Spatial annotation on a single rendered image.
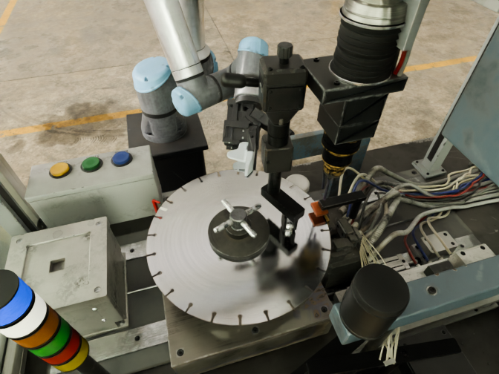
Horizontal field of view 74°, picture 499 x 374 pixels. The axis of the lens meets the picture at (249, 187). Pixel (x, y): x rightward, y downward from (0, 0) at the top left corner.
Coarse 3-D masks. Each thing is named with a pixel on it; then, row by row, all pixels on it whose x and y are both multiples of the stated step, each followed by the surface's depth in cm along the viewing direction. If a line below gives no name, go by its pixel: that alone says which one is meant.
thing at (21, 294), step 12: (0, 276) 32; (12, 276) 32; (0, 288) 31; (12, 288) 31; (24, 288) 32; (0, 300) 30; (12, 300) 31; (24, 300) 32; (0, 312) 30; (12, 312) 31; (24, 312) 32; (0, 324) 31
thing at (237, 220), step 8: (224, 200) 59; (232, 208) 58; (256, 208) 58; (232, 216) 56; (240, 216) 56; (224, 224) 56; (232, 224) 57; (240, 224) 56; (248, 224) 56; (216, 232) 55; (248, 232) 55
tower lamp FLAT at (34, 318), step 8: (32, 304) 33; (40, 304) 35; (32, 312) 33; (40, 312) 35; (24, 320) 33; (32, 320) 34; (40, 320) 35; (0, 328) 32; (8, 328) 32; (16, 328) 33; (24, 328) 33; (32, 328) 34; (8, 336) 34; (16, 336) 34; (24, 336) 34
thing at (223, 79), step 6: (222, 78) 45; (228, 78) 45; (234, 78) 45; (240, 78) 46; (246, 78) 46; (252, 78) 47; (222, 84) 46; (228, 84) 46; (234, 84) 46; (240, 84) 46; (246, 84) 46; (252, 84) 46; (258, 84) 47
